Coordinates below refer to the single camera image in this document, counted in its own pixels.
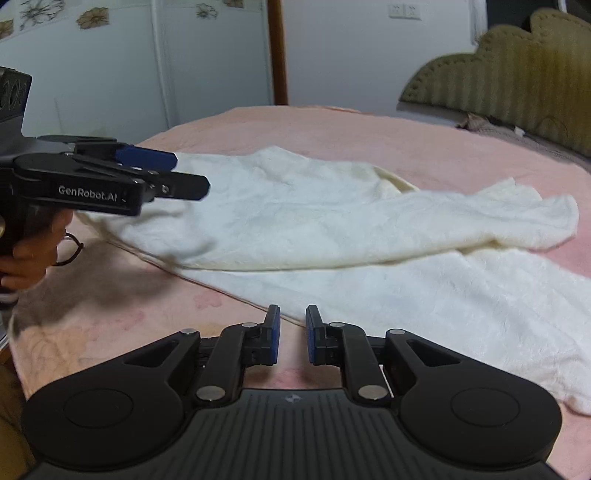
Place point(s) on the olive upholstered headboard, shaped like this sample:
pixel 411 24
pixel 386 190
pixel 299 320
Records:
pixel 536 79

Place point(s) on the person's left hand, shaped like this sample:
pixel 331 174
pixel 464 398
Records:
pixel 26 266

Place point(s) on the floral sliding wardrobe door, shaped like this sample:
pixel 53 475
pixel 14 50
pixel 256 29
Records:
pixel 132 69

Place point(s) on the pink bed sheet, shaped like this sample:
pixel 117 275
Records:
pixel 107 301

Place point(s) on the white wall socket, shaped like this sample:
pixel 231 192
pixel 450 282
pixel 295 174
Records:
pixel 405 11

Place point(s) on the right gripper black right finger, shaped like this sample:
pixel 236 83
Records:
pixel 358 357

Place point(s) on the brown wooden wardrobe frame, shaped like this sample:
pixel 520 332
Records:
pixel 274 11

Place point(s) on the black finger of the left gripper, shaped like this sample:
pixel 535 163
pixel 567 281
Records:
pixel 146 159
pixel 178 186

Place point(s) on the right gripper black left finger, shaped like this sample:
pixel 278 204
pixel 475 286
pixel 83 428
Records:
pixel 227 357

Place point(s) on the white fleece pants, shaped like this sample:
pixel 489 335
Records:
pixel 465 271

